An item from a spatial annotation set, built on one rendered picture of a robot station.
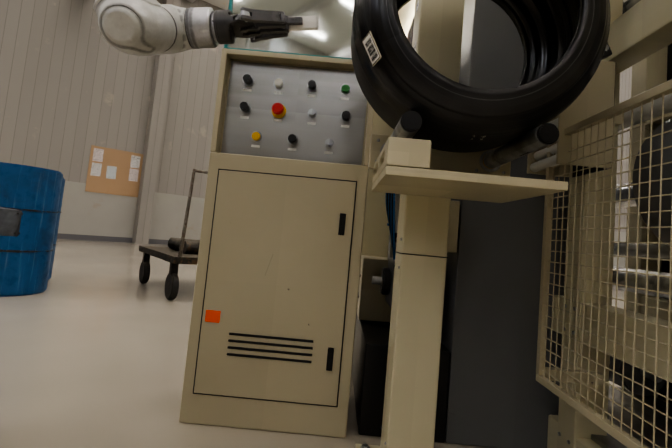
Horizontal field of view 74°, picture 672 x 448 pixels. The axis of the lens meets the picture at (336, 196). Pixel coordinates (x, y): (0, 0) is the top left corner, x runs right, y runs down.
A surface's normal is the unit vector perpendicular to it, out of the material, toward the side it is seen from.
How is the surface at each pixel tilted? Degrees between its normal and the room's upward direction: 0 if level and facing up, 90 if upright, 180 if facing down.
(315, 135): 90
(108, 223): 90
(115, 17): 121
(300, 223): 90
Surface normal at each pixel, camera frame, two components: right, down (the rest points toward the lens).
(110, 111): 0.65, 0.00
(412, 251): 0.00, -0.08
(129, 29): 0.04, 0.43
